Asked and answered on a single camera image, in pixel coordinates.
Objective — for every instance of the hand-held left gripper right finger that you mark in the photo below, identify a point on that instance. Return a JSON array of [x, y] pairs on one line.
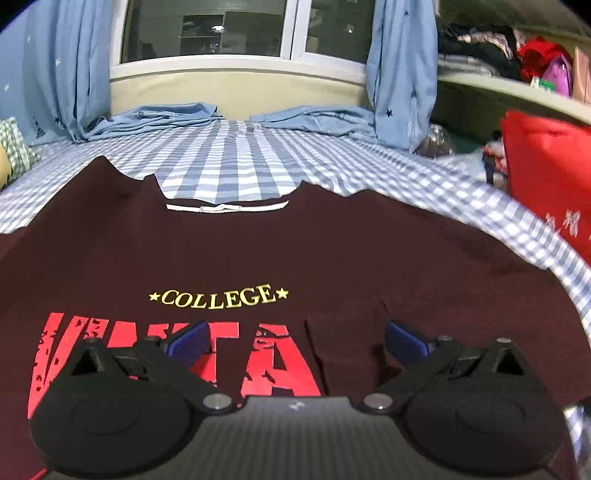
[[406, 342]]

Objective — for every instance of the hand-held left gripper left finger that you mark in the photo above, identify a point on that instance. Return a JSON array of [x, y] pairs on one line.
[[188, 340]]

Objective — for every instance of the maroon printed t-shirt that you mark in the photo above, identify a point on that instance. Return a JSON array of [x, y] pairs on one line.
[[323, 249]]

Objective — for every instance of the pile of clothes on shelf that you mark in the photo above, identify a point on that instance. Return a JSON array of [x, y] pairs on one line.
[[475, 50]]

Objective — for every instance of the blue checked bed sheet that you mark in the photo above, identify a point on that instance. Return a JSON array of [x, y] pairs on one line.
[[240, 157]]

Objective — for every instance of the silver crumpled bag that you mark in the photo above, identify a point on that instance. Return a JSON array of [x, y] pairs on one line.
[[434, 141]]

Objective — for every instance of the yellow pillow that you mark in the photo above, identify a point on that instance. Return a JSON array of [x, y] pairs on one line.
[[3, 168]]

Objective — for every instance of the cream shelf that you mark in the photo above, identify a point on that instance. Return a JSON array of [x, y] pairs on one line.
[[480, 97]]

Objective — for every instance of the green checked pillow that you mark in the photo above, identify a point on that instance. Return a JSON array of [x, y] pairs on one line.
[[16, 145]]

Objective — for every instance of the blue star curtain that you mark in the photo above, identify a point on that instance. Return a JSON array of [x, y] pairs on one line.
[[78, 69], [401, 69]]

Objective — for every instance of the purple bag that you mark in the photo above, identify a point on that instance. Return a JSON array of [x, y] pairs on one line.
[[556, 74]]

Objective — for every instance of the white framed window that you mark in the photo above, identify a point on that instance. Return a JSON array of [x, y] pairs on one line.
[[207, 32]]

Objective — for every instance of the red cloth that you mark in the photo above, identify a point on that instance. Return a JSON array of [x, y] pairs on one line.
[[538, 53]]

